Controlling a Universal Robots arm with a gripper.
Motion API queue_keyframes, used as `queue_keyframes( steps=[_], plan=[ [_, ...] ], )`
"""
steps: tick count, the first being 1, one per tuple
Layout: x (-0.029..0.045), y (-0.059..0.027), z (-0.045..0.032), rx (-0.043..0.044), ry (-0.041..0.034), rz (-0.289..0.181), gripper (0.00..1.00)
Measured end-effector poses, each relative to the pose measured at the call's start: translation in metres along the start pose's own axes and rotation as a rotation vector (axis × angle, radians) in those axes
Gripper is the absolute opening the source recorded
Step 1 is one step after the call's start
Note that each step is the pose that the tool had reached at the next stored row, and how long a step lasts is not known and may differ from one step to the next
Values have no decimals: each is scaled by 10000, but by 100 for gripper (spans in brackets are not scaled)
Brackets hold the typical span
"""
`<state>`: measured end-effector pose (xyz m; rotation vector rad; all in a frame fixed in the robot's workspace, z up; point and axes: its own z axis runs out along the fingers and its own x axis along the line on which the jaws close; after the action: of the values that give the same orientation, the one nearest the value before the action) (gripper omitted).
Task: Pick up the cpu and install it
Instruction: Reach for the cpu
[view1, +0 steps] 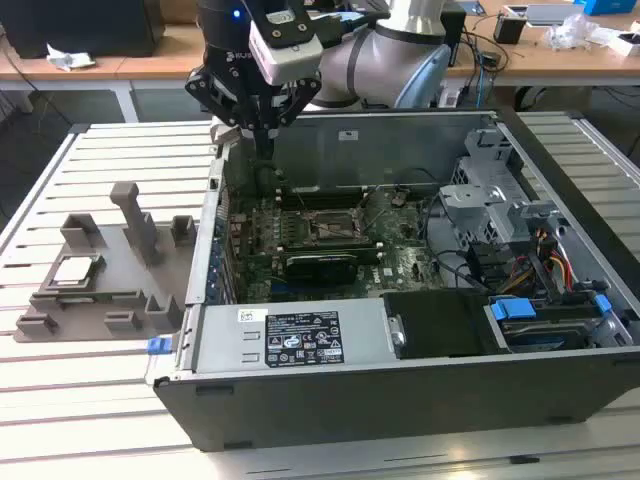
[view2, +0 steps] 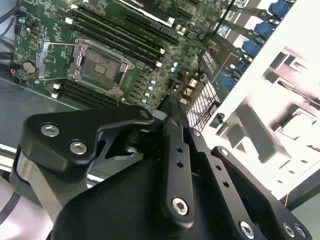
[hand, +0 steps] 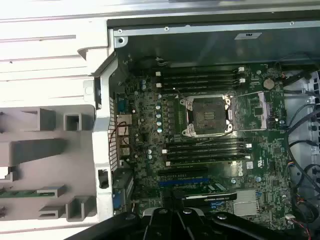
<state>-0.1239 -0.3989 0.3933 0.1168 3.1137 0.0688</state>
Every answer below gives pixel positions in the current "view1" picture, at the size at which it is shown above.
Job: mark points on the clear plastic wrap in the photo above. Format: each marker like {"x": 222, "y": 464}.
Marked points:
{"x": 570, "y": 32}

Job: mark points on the blue box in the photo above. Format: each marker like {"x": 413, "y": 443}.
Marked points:
{"x": 607, "y": 7}

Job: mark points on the large black computer tower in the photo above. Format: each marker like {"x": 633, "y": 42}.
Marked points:
{"x": 75, "y": 25}

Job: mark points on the silver metal drive cage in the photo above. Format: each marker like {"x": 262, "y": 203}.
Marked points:
{"x": 480, "y": 200}

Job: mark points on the grey flat box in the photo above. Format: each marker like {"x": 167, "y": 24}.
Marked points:
{"x": 552, "y": 14}

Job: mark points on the wooden desk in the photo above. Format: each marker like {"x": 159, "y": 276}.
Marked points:
{"x": 150, "y": 55}
{"x": 550, "y": 65}

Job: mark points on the black graphics card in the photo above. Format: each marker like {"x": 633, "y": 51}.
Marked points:
{"x": 325, "y": 267}

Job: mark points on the hard disk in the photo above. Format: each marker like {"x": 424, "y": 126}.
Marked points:
{"x": 540, "y": 332}

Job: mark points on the silver green CPU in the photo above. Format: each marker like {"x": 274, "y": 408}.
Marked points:
{"x": 75, "y": 270}

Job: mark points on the white open box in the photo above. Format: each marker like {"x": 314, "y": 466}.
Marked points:
{"x": 625, "y": 44}

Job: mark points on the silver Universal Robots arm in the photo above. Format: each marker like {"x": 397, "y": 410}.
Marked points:
{"x": 350, "y": 65}

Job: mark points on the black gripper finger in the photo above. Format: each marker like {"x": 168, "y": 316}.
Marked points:
{"x": 210, "y": 95}
{"x": 302, "y": 97}

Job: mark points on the crumpled white paper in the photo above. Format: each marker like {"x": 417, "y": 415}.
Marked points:
{"x": 70, "y": 59}

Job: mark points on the slim black computer tower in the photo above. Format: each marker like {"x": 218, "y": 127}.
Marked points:
{"x": 454, "y": 40}

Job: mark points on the small black box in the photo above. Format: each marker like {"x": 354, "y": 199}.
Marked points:
{"x": 507, "y": 30}

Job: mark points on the black plastic shroud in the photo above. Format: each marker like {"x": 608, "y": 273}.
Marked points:
{"x": 440, "y": 325}

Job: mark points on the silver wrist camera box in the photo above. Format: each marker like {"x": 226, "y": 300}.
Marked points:
{"x": 290, "y": 60}

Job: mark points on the silver power supply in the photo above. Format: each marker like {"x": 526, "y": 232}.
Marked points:
{"x": 225, "y": 340}

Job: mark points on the grey parts rack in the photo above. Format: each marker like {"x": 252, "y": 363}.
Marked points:
{"x": 115, "y": 280}

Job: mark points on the white power adapter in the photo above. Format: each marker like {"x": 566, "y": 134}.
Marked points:
{"x": 450, "y": 96}

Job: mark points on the green motherboard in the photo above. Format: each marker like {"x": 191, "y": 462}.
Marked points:
{"x": 405, "y": 260}

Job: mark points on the black RAM slot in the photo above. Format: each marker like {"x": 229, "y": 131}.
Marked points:
{"x": 325, "y": 240}
{"x": 320, "y": 200}
{"x": 325, "y": 246}
{"x": 320, "y": 189}
{"x": 325, "y": 249}
{"x": 320, "y": 205}
{"x": 320, "y": 194}
{"x": 325, "y": 243}

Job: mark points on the black grey PC case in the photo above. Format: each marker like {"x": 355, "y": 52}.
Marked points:
{"x": 350, "y": 410}

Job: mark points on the blue disk carrier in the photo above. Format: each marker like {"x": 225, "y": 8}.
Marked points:
{"x": 512, "y": 310}

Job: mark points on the CPU socket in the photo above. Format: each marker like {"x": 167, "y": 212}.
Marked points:
{"x": 332, "y": 220}

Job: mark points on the black office chair base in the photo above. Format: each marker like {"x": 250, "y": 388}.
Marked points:
{"x": 532, "y": 97}

